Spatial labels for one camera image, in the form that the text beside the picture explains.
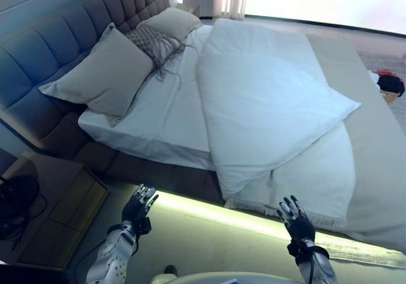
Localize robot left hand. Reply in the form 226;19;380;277
122;184;159;225

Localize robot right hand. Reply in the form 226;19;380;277
277;195;317;243

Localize white duvet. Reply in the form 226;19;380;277
196;18;362;202

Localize white fitted bed sheet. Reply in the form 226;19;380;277
77;23;223;172

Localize pale fringed floor rug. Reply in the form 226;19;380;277
317;231;406;269

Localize silver robot torso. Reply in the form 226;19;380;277
148;271;306;284

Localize black lamp base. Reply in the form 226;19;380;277
0;174;41;217

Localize beige bedspread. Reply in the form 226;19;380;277
304;32;406;250

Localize large beige pillow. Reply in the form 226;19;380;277
37;22;155;127

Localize cardboard box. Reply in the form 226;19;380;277
383;91;403;108

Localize woven fringed grey cushion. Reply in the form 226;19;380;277
123;23;195;87

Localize black garment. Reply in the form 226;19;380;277
379;74;406;95

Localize small wooden nightstand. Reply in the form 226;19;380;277
176;2;201;18

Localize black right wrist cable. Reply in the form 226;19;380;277
308;248;318;284

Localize tangled black cables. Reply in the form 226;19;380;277
0;195;49;244

